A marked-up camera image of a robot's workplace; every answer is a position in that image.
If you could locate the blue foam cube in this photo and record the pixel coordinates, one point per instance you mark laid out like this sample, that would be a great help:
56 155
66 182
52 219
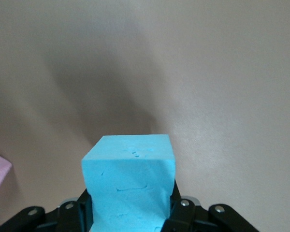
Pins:
128 169

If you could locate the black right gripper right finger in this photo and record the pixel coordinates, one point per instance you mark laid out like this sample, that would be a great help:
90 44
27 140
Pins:
188 215

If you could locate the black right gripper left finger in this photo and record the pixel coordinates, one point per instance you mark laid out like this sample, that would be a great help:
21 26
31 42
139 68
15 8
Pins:
67 217

